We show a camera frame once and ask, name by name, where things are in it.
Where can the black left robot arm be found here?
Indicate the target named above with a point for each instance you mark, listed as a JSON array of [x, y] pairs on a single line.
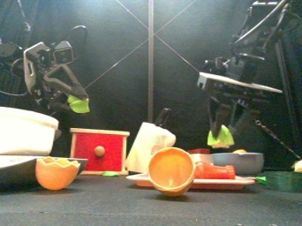
[[10, 50]]

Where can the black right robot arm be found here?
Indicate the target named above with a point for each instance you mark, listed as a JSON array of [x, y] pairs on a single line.
[[260, 35]]

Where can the gray blue bowl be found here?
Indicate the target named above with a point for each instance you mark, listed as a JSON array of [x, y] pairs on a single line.
[[240, 163]]

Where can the white block red top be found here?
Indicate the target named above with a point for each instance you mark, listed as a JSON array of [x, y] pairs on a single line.
[[201, 157]]

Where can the orange toy bowl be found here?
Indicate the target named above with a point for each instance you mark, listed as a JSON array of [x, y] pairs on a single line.
[[172, 170]]

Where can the yellow toy food piece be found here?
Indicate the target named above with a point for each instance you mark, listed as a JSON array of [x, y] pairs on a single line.
[[240, 151]]

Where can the white round pot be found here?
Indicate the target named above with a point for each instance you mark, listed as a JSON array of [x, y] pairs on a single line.
[[26, 132]]

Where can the red wooden drawer box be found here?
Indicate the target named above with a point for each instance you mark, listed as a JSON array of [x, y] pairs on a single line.
[[90, 148]]

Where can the pink rectangular tray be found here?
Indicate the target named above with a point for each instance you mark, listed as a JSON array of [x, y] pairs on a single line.
[[220, 182]]

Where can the white knife block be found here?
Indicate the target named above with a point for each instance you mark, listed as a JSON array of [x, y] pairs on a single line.
[[148, 144]]

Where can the pale yellow toy fruit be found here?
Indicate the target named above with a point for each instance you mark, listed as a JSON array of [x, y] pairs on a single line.
[[299, 166]]

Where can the green translucent container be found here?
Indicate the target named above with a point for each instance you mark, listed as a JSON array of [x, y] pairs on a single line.
[[284, 181]]

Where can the broken orange eggshell cup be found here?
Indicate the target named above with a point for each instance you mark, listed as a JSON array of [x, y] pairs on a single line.
[[55, 175]]

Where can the gray flat pan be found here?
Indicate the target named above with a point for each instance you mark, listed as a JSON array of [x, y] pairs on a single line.
[[18, 169]]

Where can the small green toy piece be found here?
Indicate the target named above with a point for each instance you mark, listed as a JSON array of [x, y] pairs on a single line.
[[110, 174]]

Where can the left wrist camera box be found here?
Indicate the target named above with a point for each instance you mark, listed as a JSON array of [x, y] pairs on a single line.
[[63, 54]]

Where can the gray metal frame pole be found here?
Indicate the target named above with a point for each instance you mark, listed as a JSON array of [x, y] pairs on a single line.
[[150, 58]]

